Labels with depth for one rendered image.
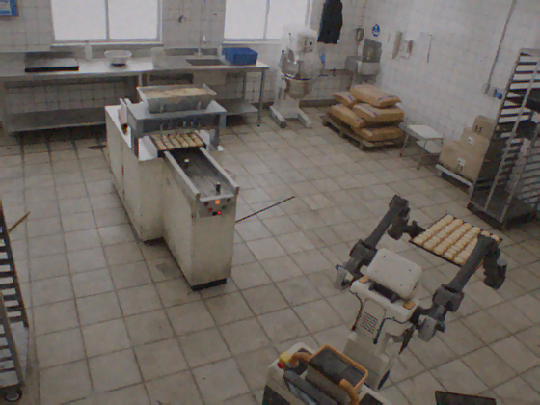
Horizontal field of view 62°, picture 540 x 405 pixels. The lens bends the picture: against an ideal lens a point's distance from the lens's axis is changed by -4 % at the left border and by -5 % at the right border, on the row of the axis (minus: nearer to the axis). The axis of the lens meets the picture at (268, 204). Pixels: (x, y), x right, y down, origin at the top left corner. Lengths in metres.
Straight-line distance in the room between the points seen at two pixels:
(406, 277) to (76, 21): 5.52
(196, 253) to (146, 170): 0.80
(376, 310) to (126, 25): 5.46
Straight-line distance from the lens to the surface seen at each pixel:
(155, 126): 3.73
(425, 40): 7.04
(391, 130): 6.79
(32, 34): 6.54
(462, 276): 2.19
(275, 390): 2.19
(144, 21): 6.76
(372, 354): 2.26
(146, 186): 3.82
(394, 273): 2.02
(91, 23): 6.66
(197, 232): 3.33
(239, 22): 7.19
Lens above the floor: 2.43
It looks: 30 degrees down
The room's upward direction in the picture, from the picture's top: 7 degrees clockwise
